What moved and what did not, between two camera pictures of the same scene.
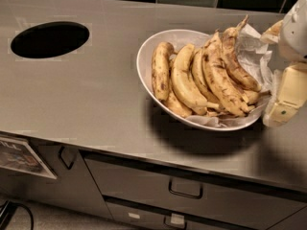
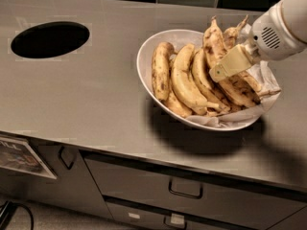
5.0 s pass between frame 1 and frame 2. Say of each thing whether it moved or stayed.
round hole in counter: stayed
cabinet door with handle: stayed
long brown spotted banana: moved
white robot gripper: moved
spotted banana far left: stayed
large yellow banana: stayed
